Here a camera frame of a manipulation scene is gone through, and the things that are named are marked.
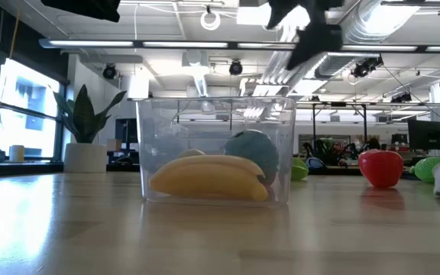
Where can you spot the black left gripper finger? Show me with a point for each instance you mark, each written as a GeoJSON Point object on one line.
{"type": "Point", "coordinates": [300, 59]}
{"type": "Point", "coordinates": [279, 11]}

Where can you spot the green striped toy watermelon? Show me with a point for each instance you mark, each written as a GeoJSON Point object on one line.
{"type": "Point", "coordinates": [252, 151]}

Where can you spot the green toy starfruit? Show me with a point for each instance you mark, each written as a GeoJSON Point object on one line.
{"type": "Point", "coordinates": [299, 170]}

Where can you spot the red toy apple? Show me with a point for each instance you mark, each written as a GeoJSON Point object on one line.
{"type": "Point", "coordinates": [380, 168]}

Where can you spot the yellow toy banana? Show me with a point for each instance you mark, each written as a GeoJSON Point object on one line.
{"type": "Point", "coordinates": [204, 179]}

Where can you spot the green toy lime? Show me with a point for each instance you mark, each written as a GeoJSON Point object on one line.
{"type": "Point", "coordinates": [428, 170]}

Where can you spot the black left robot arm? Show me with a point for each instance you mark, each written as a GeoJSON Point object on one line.
{"type": "Point", "coordinates": [82, 7]}

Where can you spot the clear plastic tupperware container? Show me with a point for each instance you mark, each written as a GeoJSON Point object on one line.
{"type": "Point", "coordinates": [212, 122]}

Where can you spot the black ceiling spotlight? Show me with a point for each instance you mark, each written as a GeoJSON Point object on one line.
{"type": "Point", "coordinates": [365, 68]}
{"type": "Point", "coordinates": [109, 71]}
{"type": "Point", "coordinates": [235, 68]}

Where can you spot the black computer monitor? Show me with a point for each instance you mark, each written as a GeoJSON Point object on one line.
{"type": "Point", "coordinates": [428, 135]}

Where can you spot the long ceiling light bar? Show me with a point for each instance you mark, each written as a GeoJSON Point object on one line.
{"type": "Point", "coordinates": [98, 43]}

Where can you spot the green plant in white pot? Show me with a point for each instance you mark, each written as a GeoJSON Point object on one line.
{"type": "Point", "coordinates": [84, 122]}

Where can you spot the large office window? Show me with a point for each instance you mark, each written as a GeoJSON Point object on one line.
{"type": "Point", "coordinates": [25, 114]}

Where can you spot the white cup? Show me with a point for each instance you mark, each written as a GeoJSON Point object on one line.
{"type": "Point", "coordinates": [16, 153]}

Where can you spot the silver ventilation duct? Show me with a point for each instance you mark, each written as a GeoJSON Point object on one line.
{"type": "Point", "coordinates": [357, 19]}

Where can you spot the black background table frame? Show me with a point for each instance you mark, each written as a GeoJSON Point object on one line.
{"type": "Point", "coordinates": [313, 122]}

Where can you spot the black aluminium table frame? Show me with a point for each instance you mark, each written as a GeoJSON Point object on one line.
{"type": "Point", "coordinates": [33, 167]}

